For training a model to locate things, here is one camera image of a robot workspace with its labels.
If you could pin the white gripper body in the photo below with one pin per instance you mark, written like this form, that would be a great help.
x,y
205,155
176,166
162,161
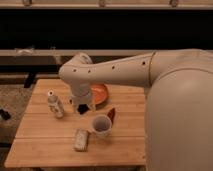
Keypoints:
x,y
81,94

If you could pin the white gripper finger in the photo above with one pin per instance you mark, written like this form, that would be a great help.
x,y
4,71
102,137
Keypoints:
x,y
92,106

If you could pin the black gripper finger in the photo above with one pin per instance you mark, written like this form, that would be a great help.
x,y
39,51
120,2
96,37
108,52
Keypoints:
x,y
83,108

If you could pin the white sponge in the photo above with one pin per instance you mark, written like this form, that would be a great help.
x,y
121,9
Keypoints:
x,y
81,140

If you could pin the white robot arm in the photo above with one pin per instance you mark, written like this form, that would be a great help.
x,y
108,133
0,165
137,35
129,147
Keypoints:
x,y
179,102

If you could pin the orange plate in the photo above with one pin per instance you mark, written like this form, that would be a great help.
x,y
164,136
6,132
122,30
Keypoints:
x,y
100,93

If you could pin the dark red chili pepper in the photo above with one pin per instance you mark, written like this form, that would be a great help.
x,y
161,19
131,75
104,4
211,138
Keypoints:
x,y
111,114

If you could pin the white plastic bottle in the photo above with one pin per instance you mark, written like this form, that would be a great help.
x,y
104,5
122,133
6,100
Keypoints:
x,y
55,104

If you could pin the black object on floor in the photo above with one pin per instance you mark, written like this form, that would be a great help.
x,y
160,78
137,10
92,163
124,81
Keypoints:
x,y
4,114

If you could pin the long wooden bench rail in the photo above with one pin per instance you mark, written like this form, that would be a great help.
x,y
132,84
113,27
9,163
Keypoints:
x,y
53,56

